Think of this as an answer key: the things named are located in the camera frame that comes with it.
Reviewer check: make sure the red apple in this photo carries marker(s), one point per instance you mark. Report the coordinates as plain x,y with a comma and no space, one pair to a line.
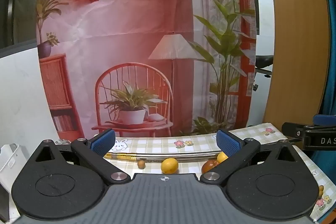
209,165

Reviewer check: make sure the yellow lemon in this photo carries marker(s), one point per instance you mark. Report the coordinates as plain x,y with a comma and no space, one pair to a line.
169,165
222,157

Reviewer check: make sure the wooden door panel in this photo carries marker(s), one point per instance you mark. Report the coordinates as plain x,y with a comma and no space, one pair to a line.
296,43

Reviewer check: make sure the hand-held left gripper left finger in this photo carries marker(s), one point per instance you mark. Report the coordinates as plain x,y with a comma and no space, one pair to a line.
103,141

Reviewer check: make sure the black office chair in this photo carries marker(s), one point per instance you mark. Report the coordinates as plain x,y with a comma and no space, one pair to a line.
262,61

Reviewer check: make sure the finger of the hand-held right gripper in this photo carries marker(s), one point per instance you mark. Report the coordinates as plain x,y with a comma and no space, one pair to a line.
292,129
324,119

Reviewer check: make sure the dark window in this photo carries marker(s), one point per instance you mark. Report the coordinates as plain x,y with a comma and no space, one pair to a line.
15,3

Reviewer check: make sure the checked bunny print tablecloth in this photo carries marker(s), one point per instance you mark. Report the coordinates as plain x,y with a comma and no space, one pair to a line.
168,144

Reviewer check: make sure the teal curtain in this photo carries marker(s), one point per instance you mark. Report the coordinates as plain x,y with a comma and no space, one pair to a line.
331,29

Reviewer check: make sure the printed room scene wall poster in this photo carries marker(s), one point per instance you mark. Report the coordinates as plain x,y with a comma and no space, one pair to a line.
147,29

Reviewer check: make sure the telescopic metal fruit picker pole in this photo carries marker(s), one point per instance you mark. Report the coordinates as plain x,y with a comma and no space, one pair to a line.
170,155

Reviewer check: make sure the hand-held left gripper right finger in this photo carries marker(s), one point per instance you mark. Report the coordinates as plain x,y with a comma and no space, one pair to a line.
227,144

